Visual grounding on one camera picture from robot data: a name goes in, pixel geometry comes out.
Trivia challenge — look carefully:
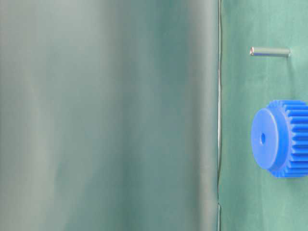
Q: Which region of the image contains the thin silver wire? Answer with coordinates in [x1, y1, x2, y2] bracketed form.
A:
[216, 0, 222, 231]

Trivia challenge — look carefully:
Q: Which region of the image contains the small metal shaft pin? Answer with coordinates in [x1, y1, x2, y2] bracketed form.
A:
[250, 46, 291, 57]

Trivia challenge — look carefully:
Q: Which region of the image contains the blue plastic spur gear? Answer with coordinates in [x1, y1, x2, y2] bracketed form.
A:
[251, 100, 308, 178]

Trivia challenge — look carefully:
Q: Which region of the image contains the green cloth backdrop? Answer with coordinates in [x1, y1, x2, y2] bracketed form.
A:
[0, 0, 218, 231]

